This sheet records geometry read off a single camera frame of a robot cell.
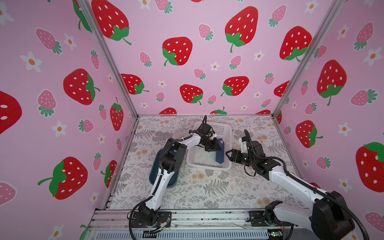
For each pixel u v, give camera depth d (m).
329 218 0.40
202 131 0.87
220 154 0.97
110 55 0.86
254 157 0.63
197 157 0.97
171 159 0.62
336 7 0.69
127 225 0.69
